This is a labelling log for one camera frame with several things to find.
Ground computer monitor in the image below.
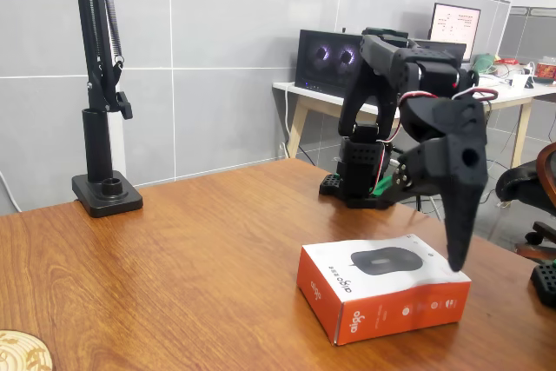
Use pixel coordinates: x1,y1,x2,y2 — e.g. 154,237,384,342
427,2,482,64

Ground white desk wooden legs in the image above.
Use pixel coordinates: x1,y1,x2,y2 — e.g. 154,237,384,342
271,70,556,172

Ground round wooden coaster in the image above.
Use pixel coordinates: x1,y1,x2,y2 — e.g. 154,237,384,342
0,329,54,371

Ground black computer case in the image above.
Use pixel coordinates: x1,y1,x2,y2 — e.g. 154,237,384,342
294,29,467,94

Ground white robot usb cable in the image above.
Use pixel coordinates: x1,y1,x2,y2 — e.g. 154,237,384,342
427,195,444,222

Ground green bag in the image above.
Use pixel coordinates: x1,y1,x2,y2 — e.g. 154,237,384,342
471,53,499,75

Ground black stand clamp base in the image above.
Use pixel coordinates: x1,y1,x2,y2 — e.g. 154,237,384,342
71,107,144,219

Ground orange white mouse box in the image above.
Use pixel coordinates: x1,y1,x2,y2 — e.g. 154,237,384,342
296,233,473,347

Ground green table clamp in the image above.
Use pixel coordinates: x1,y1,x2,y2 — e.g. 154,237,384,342
368,176,395,196

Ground black perforated arm base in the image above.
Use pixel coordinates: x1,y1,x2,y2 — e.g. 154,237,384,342
529,257,556,308

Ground red tin box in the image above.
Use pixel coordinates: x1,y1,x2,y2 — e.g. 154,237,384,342
533,61,556,83

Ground white wall cable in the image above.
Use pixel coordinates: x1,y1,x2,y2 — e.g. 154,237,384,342
0,169,22,214

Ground black office chair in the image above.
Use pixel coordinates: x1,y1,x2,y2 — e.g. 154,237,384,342
494,142,556,264

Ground white desk cable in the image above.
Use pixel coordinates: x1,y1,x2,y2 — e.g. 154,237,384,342
282,83,291,159

